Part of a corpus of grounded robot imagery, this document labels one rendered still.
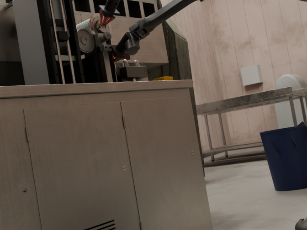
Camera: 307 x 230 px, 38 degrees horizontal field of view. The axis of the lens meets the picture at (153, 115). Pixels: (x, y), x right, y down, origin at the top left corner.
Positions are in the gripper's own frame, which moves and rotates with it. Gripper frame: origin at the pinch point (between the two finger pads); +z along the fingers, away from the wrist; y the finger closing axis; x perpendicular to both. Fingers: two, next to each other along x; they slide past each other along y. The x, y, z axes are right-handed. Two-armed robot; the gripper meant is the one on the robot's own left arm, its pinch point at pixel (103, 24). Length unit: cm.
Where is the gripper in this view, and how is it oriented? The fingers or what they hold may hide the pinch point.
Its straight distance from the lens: 236.4
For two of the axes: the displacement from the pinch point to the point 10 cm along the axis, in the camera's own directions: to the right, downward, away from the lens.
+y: 6.8, -1.0, 7.3
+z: -4.4, 7.4, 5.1
